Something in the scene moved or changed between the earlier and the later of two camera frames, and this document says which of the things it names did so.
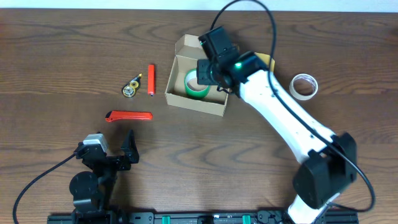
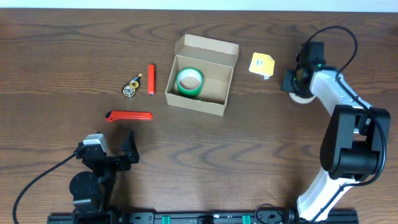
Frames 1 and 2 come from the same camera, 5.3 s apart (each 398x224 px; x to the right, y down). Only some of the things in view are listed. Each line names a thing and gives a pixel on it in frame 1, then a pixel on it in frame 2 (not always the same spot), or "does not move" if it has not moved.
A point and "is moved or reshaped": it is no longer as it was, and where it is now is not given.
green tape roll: (193, 89) is moved or reshaped
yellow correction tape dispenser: (129, 90) does not move
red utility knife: (117, 116) does not move
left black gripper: (129, 148) does not move
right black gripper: (202, 65) -> (286, 83)
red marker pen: (151, 79) does not move
